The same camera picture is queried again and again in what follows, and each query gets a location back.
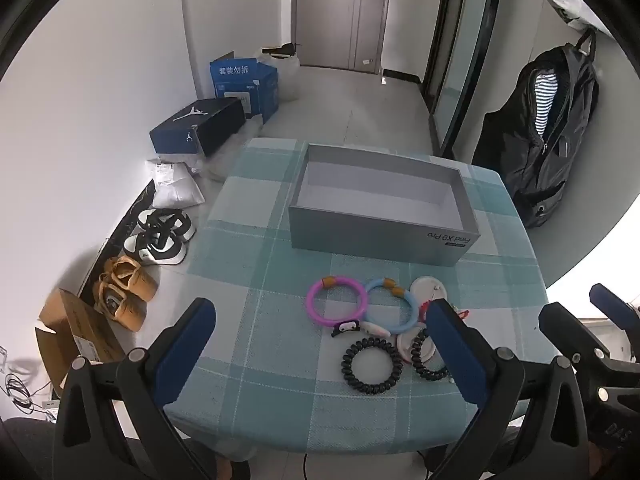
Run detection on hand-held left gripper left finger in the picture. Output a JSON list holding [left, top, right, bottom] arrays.
[[52, 297, 217, 480]]

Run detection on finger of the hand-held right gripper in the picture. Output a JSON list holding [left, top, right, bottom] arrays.
[[590, 284, 640, 361], [539, 302, 608, 361]]

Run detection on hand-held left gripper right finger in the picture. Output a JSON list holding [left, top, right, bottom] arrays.
[[425, 300, 596, 480]]

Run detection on black spiral hair tie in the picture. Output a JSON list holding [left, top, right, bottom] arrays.
[[341, 337, 403, 395], [410, 329, 451, 381]]

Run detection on red hair accessory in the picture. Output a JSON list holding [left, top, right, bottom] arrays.
[[419, 301, 472, 322]]

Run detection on red-rimmed white round disc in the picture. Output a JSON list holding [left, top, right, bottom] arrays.
[[396, 331, 441, 362]]

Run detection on light blue bracelet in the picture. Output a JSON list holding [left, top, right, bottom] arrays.
[[364, 276, 420, 335]]

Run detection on pink bracelet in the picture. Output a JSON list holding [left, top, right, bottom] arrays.
[[306, 274, 369, 328]]

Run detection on grey cardboard box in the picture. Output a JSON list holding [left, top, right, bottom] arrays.
[[287, 143, 481, 267]]

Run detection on tan shoe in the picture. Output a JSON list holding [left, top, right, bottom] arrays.
[[94, 280, 146, 333], [102, 256, 159, 303]]

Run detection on black and white sneaker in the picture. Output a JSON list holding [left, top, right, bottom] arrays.
[[124, 232, 188, 266], [137, 208, 197, 243]]

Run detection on brown cardboard box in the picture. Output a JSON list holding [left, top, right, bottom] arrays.
[[35, 288, 127, 392]]

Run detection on teal plaid tablecloth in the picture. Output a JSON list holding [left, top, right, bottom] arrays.
[[162, 137, 551, 461]]

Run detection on black backpack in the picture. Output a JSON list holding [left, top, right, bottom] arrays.
[[474, 27, 601, 231]]

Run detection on clear plastic bag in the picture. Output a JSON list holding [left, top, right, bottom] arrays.
[[192, 120, 261, 181]]

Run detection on black shoe box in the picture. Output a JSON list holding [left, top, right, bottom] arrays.
[[149, 97, 247, 157]]

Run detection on blue cardboard box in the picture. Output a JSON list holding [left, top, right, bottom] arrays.
[[210, 51, 280, 123]]

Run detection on tall mirror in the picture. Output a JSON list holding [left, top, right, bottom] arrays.
[[430, 0, 498, 161]]

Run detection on grey door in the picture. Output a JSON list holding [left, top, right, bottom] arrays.
[[294, 0, 390, 75]]

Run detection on tangled cables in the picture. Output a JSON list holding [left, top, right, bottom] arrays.
[[0, 345, 53, 411]]

